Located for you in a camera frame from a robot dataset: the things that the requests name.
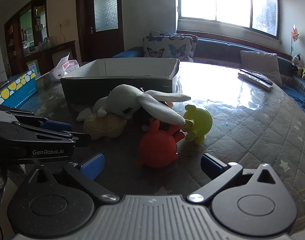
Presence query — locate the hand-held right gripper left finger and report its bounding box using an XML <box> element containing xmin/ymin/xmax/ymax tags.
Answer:
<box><xmin>25</xmin><ymin>153</ymin><xmax>119</xmax><ymax>203</ymax></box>

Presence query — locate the grey quilted desktop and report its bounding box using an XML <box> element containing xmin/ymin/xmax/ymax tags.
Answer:
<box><xmin>0</xmin><ymin>61</ymin><xmax>305</xmax><ymax>227</ymax></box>

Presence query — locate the black remote control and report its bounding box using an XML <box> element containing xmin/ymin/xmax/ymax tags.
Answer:
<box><xmin>240</xmin><ymin>69</ymin><xmax>273</xmax><ymax>86</ymax></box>

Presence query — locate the butterfly print pillow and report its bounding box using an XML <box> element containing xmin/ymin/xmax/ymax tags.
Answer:
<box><xmin>142</xmin><ymin>36</ymin><xmax>194</xmax><ymax>60</ymax></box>
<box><xmin>149</xmin><ymin>30</ymin><xmax>198</xmax><ymax>46</ymax></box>

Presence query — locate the grey cushion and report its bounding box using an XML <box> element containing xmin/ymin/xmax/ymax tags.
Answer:
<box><xmin>240</xmin><ymin>50</ymin><xmax>283</xmax><ymax>85</ymax></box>

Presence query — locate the dark wooden door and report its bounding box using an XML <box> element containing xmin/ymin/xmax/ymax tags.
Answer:
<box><xmin>76</xmin><ymin>0</ymin><xmax>124</xmax><ymax>63</ymax></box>

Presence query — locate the white plush rabbit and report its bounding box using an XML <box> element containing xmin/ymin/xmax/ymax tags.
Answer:
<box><xmin>76</xmin><ymin>84</ymin><xmax>192</xmax><ymax>127</ymax></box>

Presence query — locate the cow plush toy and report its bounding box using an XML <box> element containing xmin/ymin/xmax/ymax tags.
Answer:
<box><xmin>292</xmin><ymin>53</ymin><xmax>303</xmax><ymax>75</ymax></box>

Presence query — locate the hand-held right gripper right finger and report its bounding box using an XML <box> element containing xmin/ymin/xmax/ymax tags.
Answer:
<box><xmin>187</xmin><ymin>153</ymin><xmax>280</xmax><ymax>203</ymax></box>

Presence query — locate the beige peanut toy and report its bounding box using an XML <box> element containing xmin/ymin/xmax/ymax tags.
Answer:
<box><xmin>83</xmin><ymin>113</ymin><xmax>128</xmax><ymax>140</ymax></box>

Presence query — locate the white cardboard box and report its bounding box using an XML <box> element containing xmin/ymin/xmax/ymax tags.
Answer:
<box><xmin>60</xmin><ymin>58</ymin><xmax>180</xmax><ymax>104</ymax></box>

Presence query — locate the window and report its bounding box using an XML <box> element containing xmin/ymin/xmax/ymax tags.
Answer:
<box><xmin>176</xmin><ymin>0</ymin><xmax>280</xmax><ymax>40</ymax></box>

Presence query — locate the blue sofa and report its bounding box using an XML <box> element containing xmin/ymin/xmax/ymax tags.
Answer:
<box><xmin>112</xmin><ymin>37</ymin><xmax>305</xmax><ymax>107</ymax></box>

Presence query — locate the blue dotted box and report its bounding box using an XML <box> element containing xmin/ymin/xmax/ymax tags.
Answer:
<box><xmin>0</xmin><ymin>69</ymin><xmax>38</xmax><ymax>108</ymax></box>

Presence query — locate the red rubber toy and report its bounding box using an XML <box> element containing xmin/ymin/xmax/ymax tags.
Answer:
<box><xmin>136</xmin><ymin>120</ymin><xmax>185</xmax><ymax>168</ymax></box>

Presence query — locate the green rubber toy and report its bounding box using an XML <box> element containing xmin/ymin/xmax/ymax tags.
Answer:
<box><xmin>183</xmin><ymin>104</ymin><xmax>213</xmax><ymax>145</ymax></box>

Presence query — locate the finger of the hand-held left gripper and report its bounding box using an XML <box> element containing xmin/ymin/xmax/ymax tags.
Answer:
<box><xmin>0</xmin><ymin>102</ymin><xmax>73</xmax><ymax>133</ymax></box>
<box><xmin>37</xmin><ymin>129</ymin><xmax>92</xmax><ymax>147</ymax></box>

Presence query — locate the wooden display cabinet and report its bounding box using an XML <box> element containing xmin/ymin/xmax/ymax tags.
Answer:
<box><xmin>4</xmin><ymin>0</ymin><xmax>76</xmax><ymax>78</ymax></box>

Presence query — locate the white plastic bag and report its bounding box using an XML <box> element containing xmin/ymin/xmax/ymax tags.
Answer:
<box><xmin>49</xmin><ymin>52</ymin><xmax>80</xmax><ymax>82</ymax></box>

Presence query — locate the orange pinwheel decoration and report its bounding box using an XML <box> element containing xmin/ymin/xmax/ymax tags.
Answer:
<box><xmin>291</xmin><ymin>24</ymin><xmax>299</xmax><ymax>57</ymax></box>

